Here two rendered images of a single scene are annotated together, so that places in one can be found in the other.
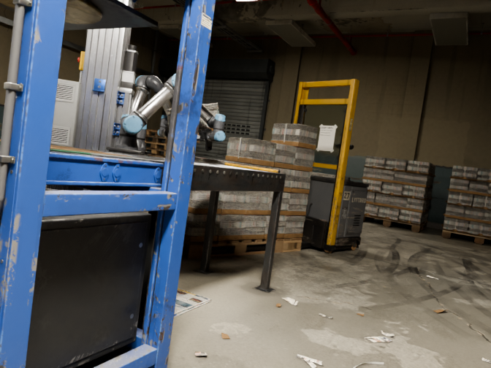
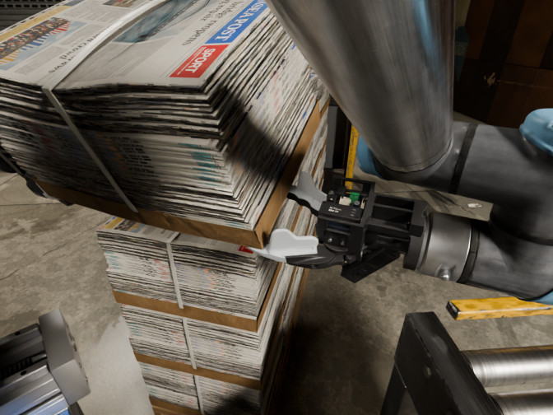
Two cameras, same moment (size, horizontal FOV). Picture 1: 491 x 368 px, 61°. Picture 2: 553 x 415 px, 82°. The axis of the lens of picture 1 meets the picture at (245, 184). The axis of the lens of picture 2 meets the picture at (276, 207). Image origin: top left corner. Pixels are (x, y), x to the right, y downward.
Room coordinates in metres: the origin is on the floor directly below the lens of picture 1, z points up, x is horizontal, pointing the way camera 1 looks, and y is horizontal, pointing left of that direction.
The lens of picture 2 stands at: (2.88, 0.61, 1.22)
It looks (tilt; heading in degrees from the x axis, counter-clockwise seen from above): 29 degrees down; 328
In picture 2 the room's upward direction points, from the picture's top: straight up
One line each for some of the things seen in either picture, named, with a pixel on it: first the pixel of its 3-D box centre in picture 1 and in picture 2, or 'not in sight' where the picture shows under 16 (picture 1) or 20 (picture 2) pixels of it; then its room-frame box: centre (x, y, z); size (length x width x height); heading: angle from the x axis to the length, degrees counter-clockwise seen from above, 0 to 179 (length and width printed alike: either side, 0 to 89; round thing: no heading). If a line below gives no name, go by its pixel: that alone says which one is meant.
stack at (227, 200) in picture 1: (232, 206); (256, 244); (3.86, 0.09, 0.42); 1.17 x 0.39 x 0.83; 134
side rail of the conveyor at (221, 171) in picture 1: (232, 179); not in sight; (2.25, 0.07, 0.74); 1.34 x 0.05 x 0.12; 152
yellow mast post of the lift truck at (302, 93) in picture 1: (294, 157); not in sight; (4.90, -0.52, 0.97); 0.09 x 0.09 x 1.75; 44
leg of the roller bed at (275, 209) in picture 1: (271, 240); not in sight; (2.81, -0.23, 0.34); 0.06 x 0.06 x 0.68; 62
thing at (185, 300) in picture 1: (173, 299); not in sight; (2.34, 0.32, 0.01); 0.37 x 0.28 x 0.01; 152
